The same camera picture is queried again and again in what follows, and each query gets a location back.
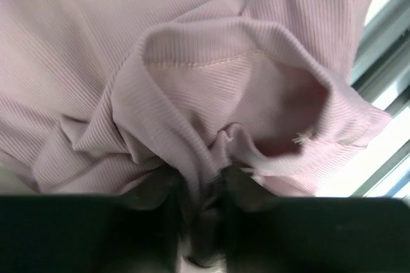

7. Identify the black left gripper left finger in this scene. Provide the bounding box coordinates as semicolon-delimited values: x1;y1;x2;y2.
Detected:
1;167;185;272

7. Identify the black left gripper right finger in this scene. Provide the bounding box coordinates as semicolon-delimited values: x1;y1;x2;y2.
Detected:
222;167;409;272

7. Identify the dusty pink tank top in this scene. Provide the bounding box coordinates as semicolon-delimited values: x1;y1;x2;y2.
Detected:
1;0;390;272

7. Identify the aluminium mounting rail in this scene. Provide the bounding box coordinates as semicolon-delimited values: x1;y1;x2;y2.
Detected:
336;0;409;197

